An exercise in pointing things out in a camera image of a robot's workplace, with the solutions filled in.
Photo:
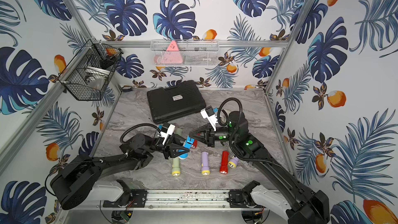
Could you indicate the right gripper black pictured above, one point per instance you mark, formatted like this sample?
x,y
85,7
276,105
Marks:
x,y
204,127

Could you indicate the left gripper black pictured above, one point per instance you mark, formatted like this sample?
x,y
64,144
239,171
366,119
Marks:
x,y
166,148

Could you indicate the green flashlight front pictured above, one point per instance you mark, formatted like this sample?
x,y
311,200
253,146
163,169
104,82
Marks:
x,y
176,171

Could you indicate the green flashlight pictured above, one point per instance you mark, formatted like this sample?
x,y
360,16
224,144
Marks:
x,y
176,171
179,131

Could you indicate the purple flashlight front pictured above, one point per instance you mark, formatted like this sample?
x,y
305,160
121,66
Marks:
x,y
205,170

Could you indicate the purple flashlight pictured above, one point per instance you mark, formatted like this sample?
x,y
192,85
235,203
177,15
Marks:
x,y
233,162
205,170

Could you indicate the red flashlight front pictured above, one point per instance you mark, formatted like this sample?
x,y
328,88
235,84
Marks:
x,y
224,163

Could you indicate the red flashlight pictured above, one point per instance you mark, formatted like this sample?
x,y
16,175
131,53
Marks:
x,y
224,163
195,144

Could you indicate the green flashlight back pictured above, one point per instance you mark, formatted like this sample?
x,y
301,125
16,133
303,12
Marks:
x,y
179,131

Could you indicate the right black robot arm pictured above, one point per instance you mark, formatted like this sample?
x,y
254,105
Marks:
x,y
296,203

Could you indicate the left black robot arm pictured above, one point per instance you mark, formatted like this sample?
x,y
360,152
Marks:
x,y
75,180

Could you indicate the purple flashlight right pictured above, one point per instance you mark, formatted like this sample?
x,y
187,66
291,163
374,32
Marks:
x,y
233,162

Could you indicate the black plastic tool case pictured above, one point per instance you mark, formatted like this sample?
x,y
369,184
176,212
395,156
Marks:
x,y
175,102

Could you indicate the dark tape roll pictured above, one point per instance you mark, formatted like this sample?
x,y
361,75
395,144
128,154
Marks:
x,y
126,89

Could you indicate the pink triangle item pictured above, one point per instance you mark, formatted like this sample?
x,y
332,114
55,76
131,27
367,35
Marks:
x,y
172,55

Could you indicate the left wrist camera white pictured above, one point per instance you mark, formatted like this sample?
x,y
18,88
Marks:
x,y
165,131

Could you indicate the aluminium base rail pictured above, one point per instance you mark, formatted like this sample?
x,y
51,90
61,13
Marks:
x,y
206,200

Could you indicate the clear wall shelf basket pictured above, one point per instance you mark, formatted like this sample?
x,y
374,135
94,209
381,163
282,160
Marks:
x,y
194,52

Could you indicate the black wire basket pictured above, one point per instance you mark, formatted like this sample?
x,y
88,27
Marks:
x,y
90,71

